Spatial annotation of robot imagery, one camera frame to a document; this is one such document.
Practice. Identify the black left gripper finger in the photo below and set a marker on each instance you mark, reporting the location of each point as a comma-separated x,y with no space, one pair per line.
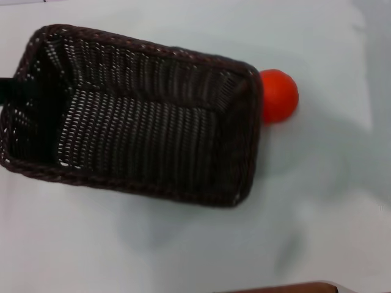
21,88

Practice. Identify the black woven rectangular basket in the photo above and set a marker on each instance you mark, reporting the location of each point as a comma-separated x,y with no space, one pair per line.
152,128

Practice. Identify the orange red ball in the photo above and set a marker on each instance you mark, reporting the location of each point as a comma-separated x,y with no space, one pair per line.
279,96

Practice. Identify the brown wooden board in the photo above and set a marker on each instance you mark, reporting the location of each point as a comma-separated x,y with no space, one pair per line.
284,288

